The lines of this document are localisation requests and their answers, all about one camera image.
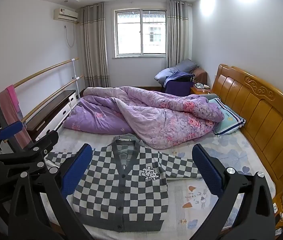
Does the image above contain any dark grey cloth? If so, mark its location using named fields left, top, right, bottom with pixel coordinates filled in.
left=0, top=90, right=15, bottom=130

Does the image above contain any air conditioner cable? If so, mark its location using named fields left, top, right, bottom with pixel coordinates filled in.
left=64, top=21, right=80, bottom=48

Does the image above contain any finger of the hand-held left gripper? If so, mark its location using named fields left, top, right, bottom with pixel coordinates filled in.
left=0, top=130, right=60, bottom=177
left=0, top=121, right=24, bottom=155

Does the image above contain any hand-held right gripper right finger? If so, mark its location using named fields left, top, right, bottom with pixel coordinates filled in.
left=192, top=144, right=275, bottom=240

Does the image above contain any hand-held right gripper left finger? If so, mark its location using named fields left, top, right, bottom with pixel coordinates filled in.
left=8, top=144, right=99, bottom=240

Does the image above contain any white charger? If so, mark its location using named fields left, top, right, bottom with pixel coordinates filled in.
left=273, top=202, right=283, bottom=220

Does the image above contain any wooden headboard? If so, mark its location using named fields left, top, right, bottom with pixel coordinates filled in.
left=211, top=64, right=283, bottom=195

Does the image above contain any white printed bed sheet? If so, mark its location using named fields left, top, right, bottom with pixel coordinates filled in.
left=35, top=127, right=275, bottom=240

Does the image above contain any brown armchair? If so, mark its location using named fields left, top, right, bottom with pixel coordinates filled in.
left=191, top=67, right=208, bottom=87

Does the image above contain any purple floral quilt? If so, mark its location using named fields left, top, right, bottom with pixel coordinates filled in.
left=63, top=86, right=225, bottom=150

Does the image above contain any white air conditioner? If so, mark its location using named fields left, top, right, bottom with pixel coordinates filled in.
left=53, top=8, right=79, bottom=22

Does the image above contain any grey beige striped curtain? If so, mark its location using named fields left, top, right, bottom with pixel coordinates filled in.
left=78, top=2, right=110, bottom=88
left=166, top=0, right=189, bottom=67

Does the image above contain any wooden ballet bar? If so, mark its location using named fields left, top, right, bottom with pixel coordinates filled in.
left=0, top=59, right=79, bottom=108
left=21, top=74, right=84, bottom=123

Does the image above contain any grey blue pillow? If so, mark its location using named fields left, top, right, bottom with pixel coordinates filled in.
left=155, top=59, right=199, bottom=83

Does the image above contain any white bar stand pole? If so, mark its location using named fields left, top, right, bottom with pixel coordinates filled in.
left=71, top=58, right=80, bottom=103

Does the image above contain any white framed window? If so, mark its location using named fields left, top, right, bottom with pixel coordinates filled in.
left=111, top=9, right=167, bottom=58

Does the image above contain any pink towel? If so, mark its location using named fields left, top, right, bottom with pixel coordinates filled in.
left=5, top=84, right=32, bottom=145

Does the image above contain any dark purple covered stool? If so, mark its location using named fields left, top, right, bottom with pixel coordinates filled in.
left=166, top=79, right=192, bottom=97

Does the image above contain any blue blanket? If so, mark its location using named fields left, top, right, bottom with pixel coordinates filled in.
left=163, top=71, right=190, bottom=87

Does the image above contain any dark white low cabinet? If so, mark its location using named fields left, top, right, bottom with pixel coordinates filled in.
left=25, top=90, right=78, bottom=142

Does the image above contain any grey white checkered cardigan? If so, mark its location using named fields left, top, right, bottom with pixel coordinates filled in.
left=46, top=134, right=202, bottom=232

